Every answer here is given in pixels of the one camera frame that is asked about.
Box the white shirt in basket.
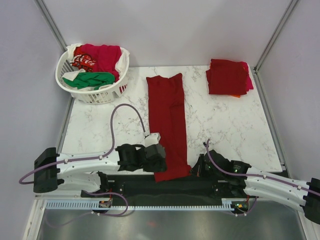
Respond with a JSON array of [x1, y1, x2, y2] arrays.
[[66, 43, 130, 80]]

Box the folded pink shirt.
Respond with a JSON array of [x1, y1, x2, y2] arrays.
[[242, 62, 254, 92]]

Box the green shirt in basket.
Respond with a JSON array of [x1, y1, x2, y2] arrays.
[[62, 71, 116, 91]]

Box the dark red t shirt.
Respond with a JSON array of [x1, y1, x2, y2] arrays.
[[146, 73, 191, 182]]

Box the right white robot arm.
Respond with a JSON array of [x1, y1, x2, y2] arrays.
[[191, 150, 320, 224]]

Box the right aluminium table rail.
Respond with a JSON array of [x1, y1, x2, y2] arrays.
[[250, 67, 288, 171]]

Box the aluminium rail bars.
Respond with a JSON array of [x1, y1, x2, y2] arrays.
[[35, 193, 81, 200]]

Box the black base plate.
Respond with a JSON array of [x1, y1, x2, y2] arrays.
[[81, 173, 253, 206]]

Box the red printed shirt in basket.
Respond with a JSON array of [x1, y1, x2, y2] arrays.
[[71, 46, 97, 72]]

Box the left aluminium frame post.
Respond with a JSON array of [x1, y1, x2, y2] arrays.
[[34, 0, 67, 52]]

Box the white laundry basket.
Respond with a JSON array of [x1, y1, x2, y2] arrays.
[[55, 43, 130, 105]]

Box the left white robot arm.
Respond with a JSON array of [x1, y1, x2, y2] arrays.
[[33, 143, 167, 197]]

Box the folded dark red shirt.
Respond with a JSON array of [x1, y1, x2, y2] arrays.
[[205, 59, 247, 96]]

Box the right aluminium frame post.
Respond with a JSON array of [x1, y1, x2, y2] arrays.
[[253, 0, 301, 73]]

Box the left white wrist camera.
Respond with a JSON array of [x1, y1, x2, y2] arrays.
[[144, 132, 161, 148]]

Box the aluminium frame post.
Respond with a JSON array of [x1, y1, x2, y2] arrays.
[[253, 0, 301, 73], [34, 0, 67, 52]]

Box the slotted cable duct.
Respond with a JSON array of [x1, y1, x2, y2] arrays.
[[45, 199, 234, 211]]

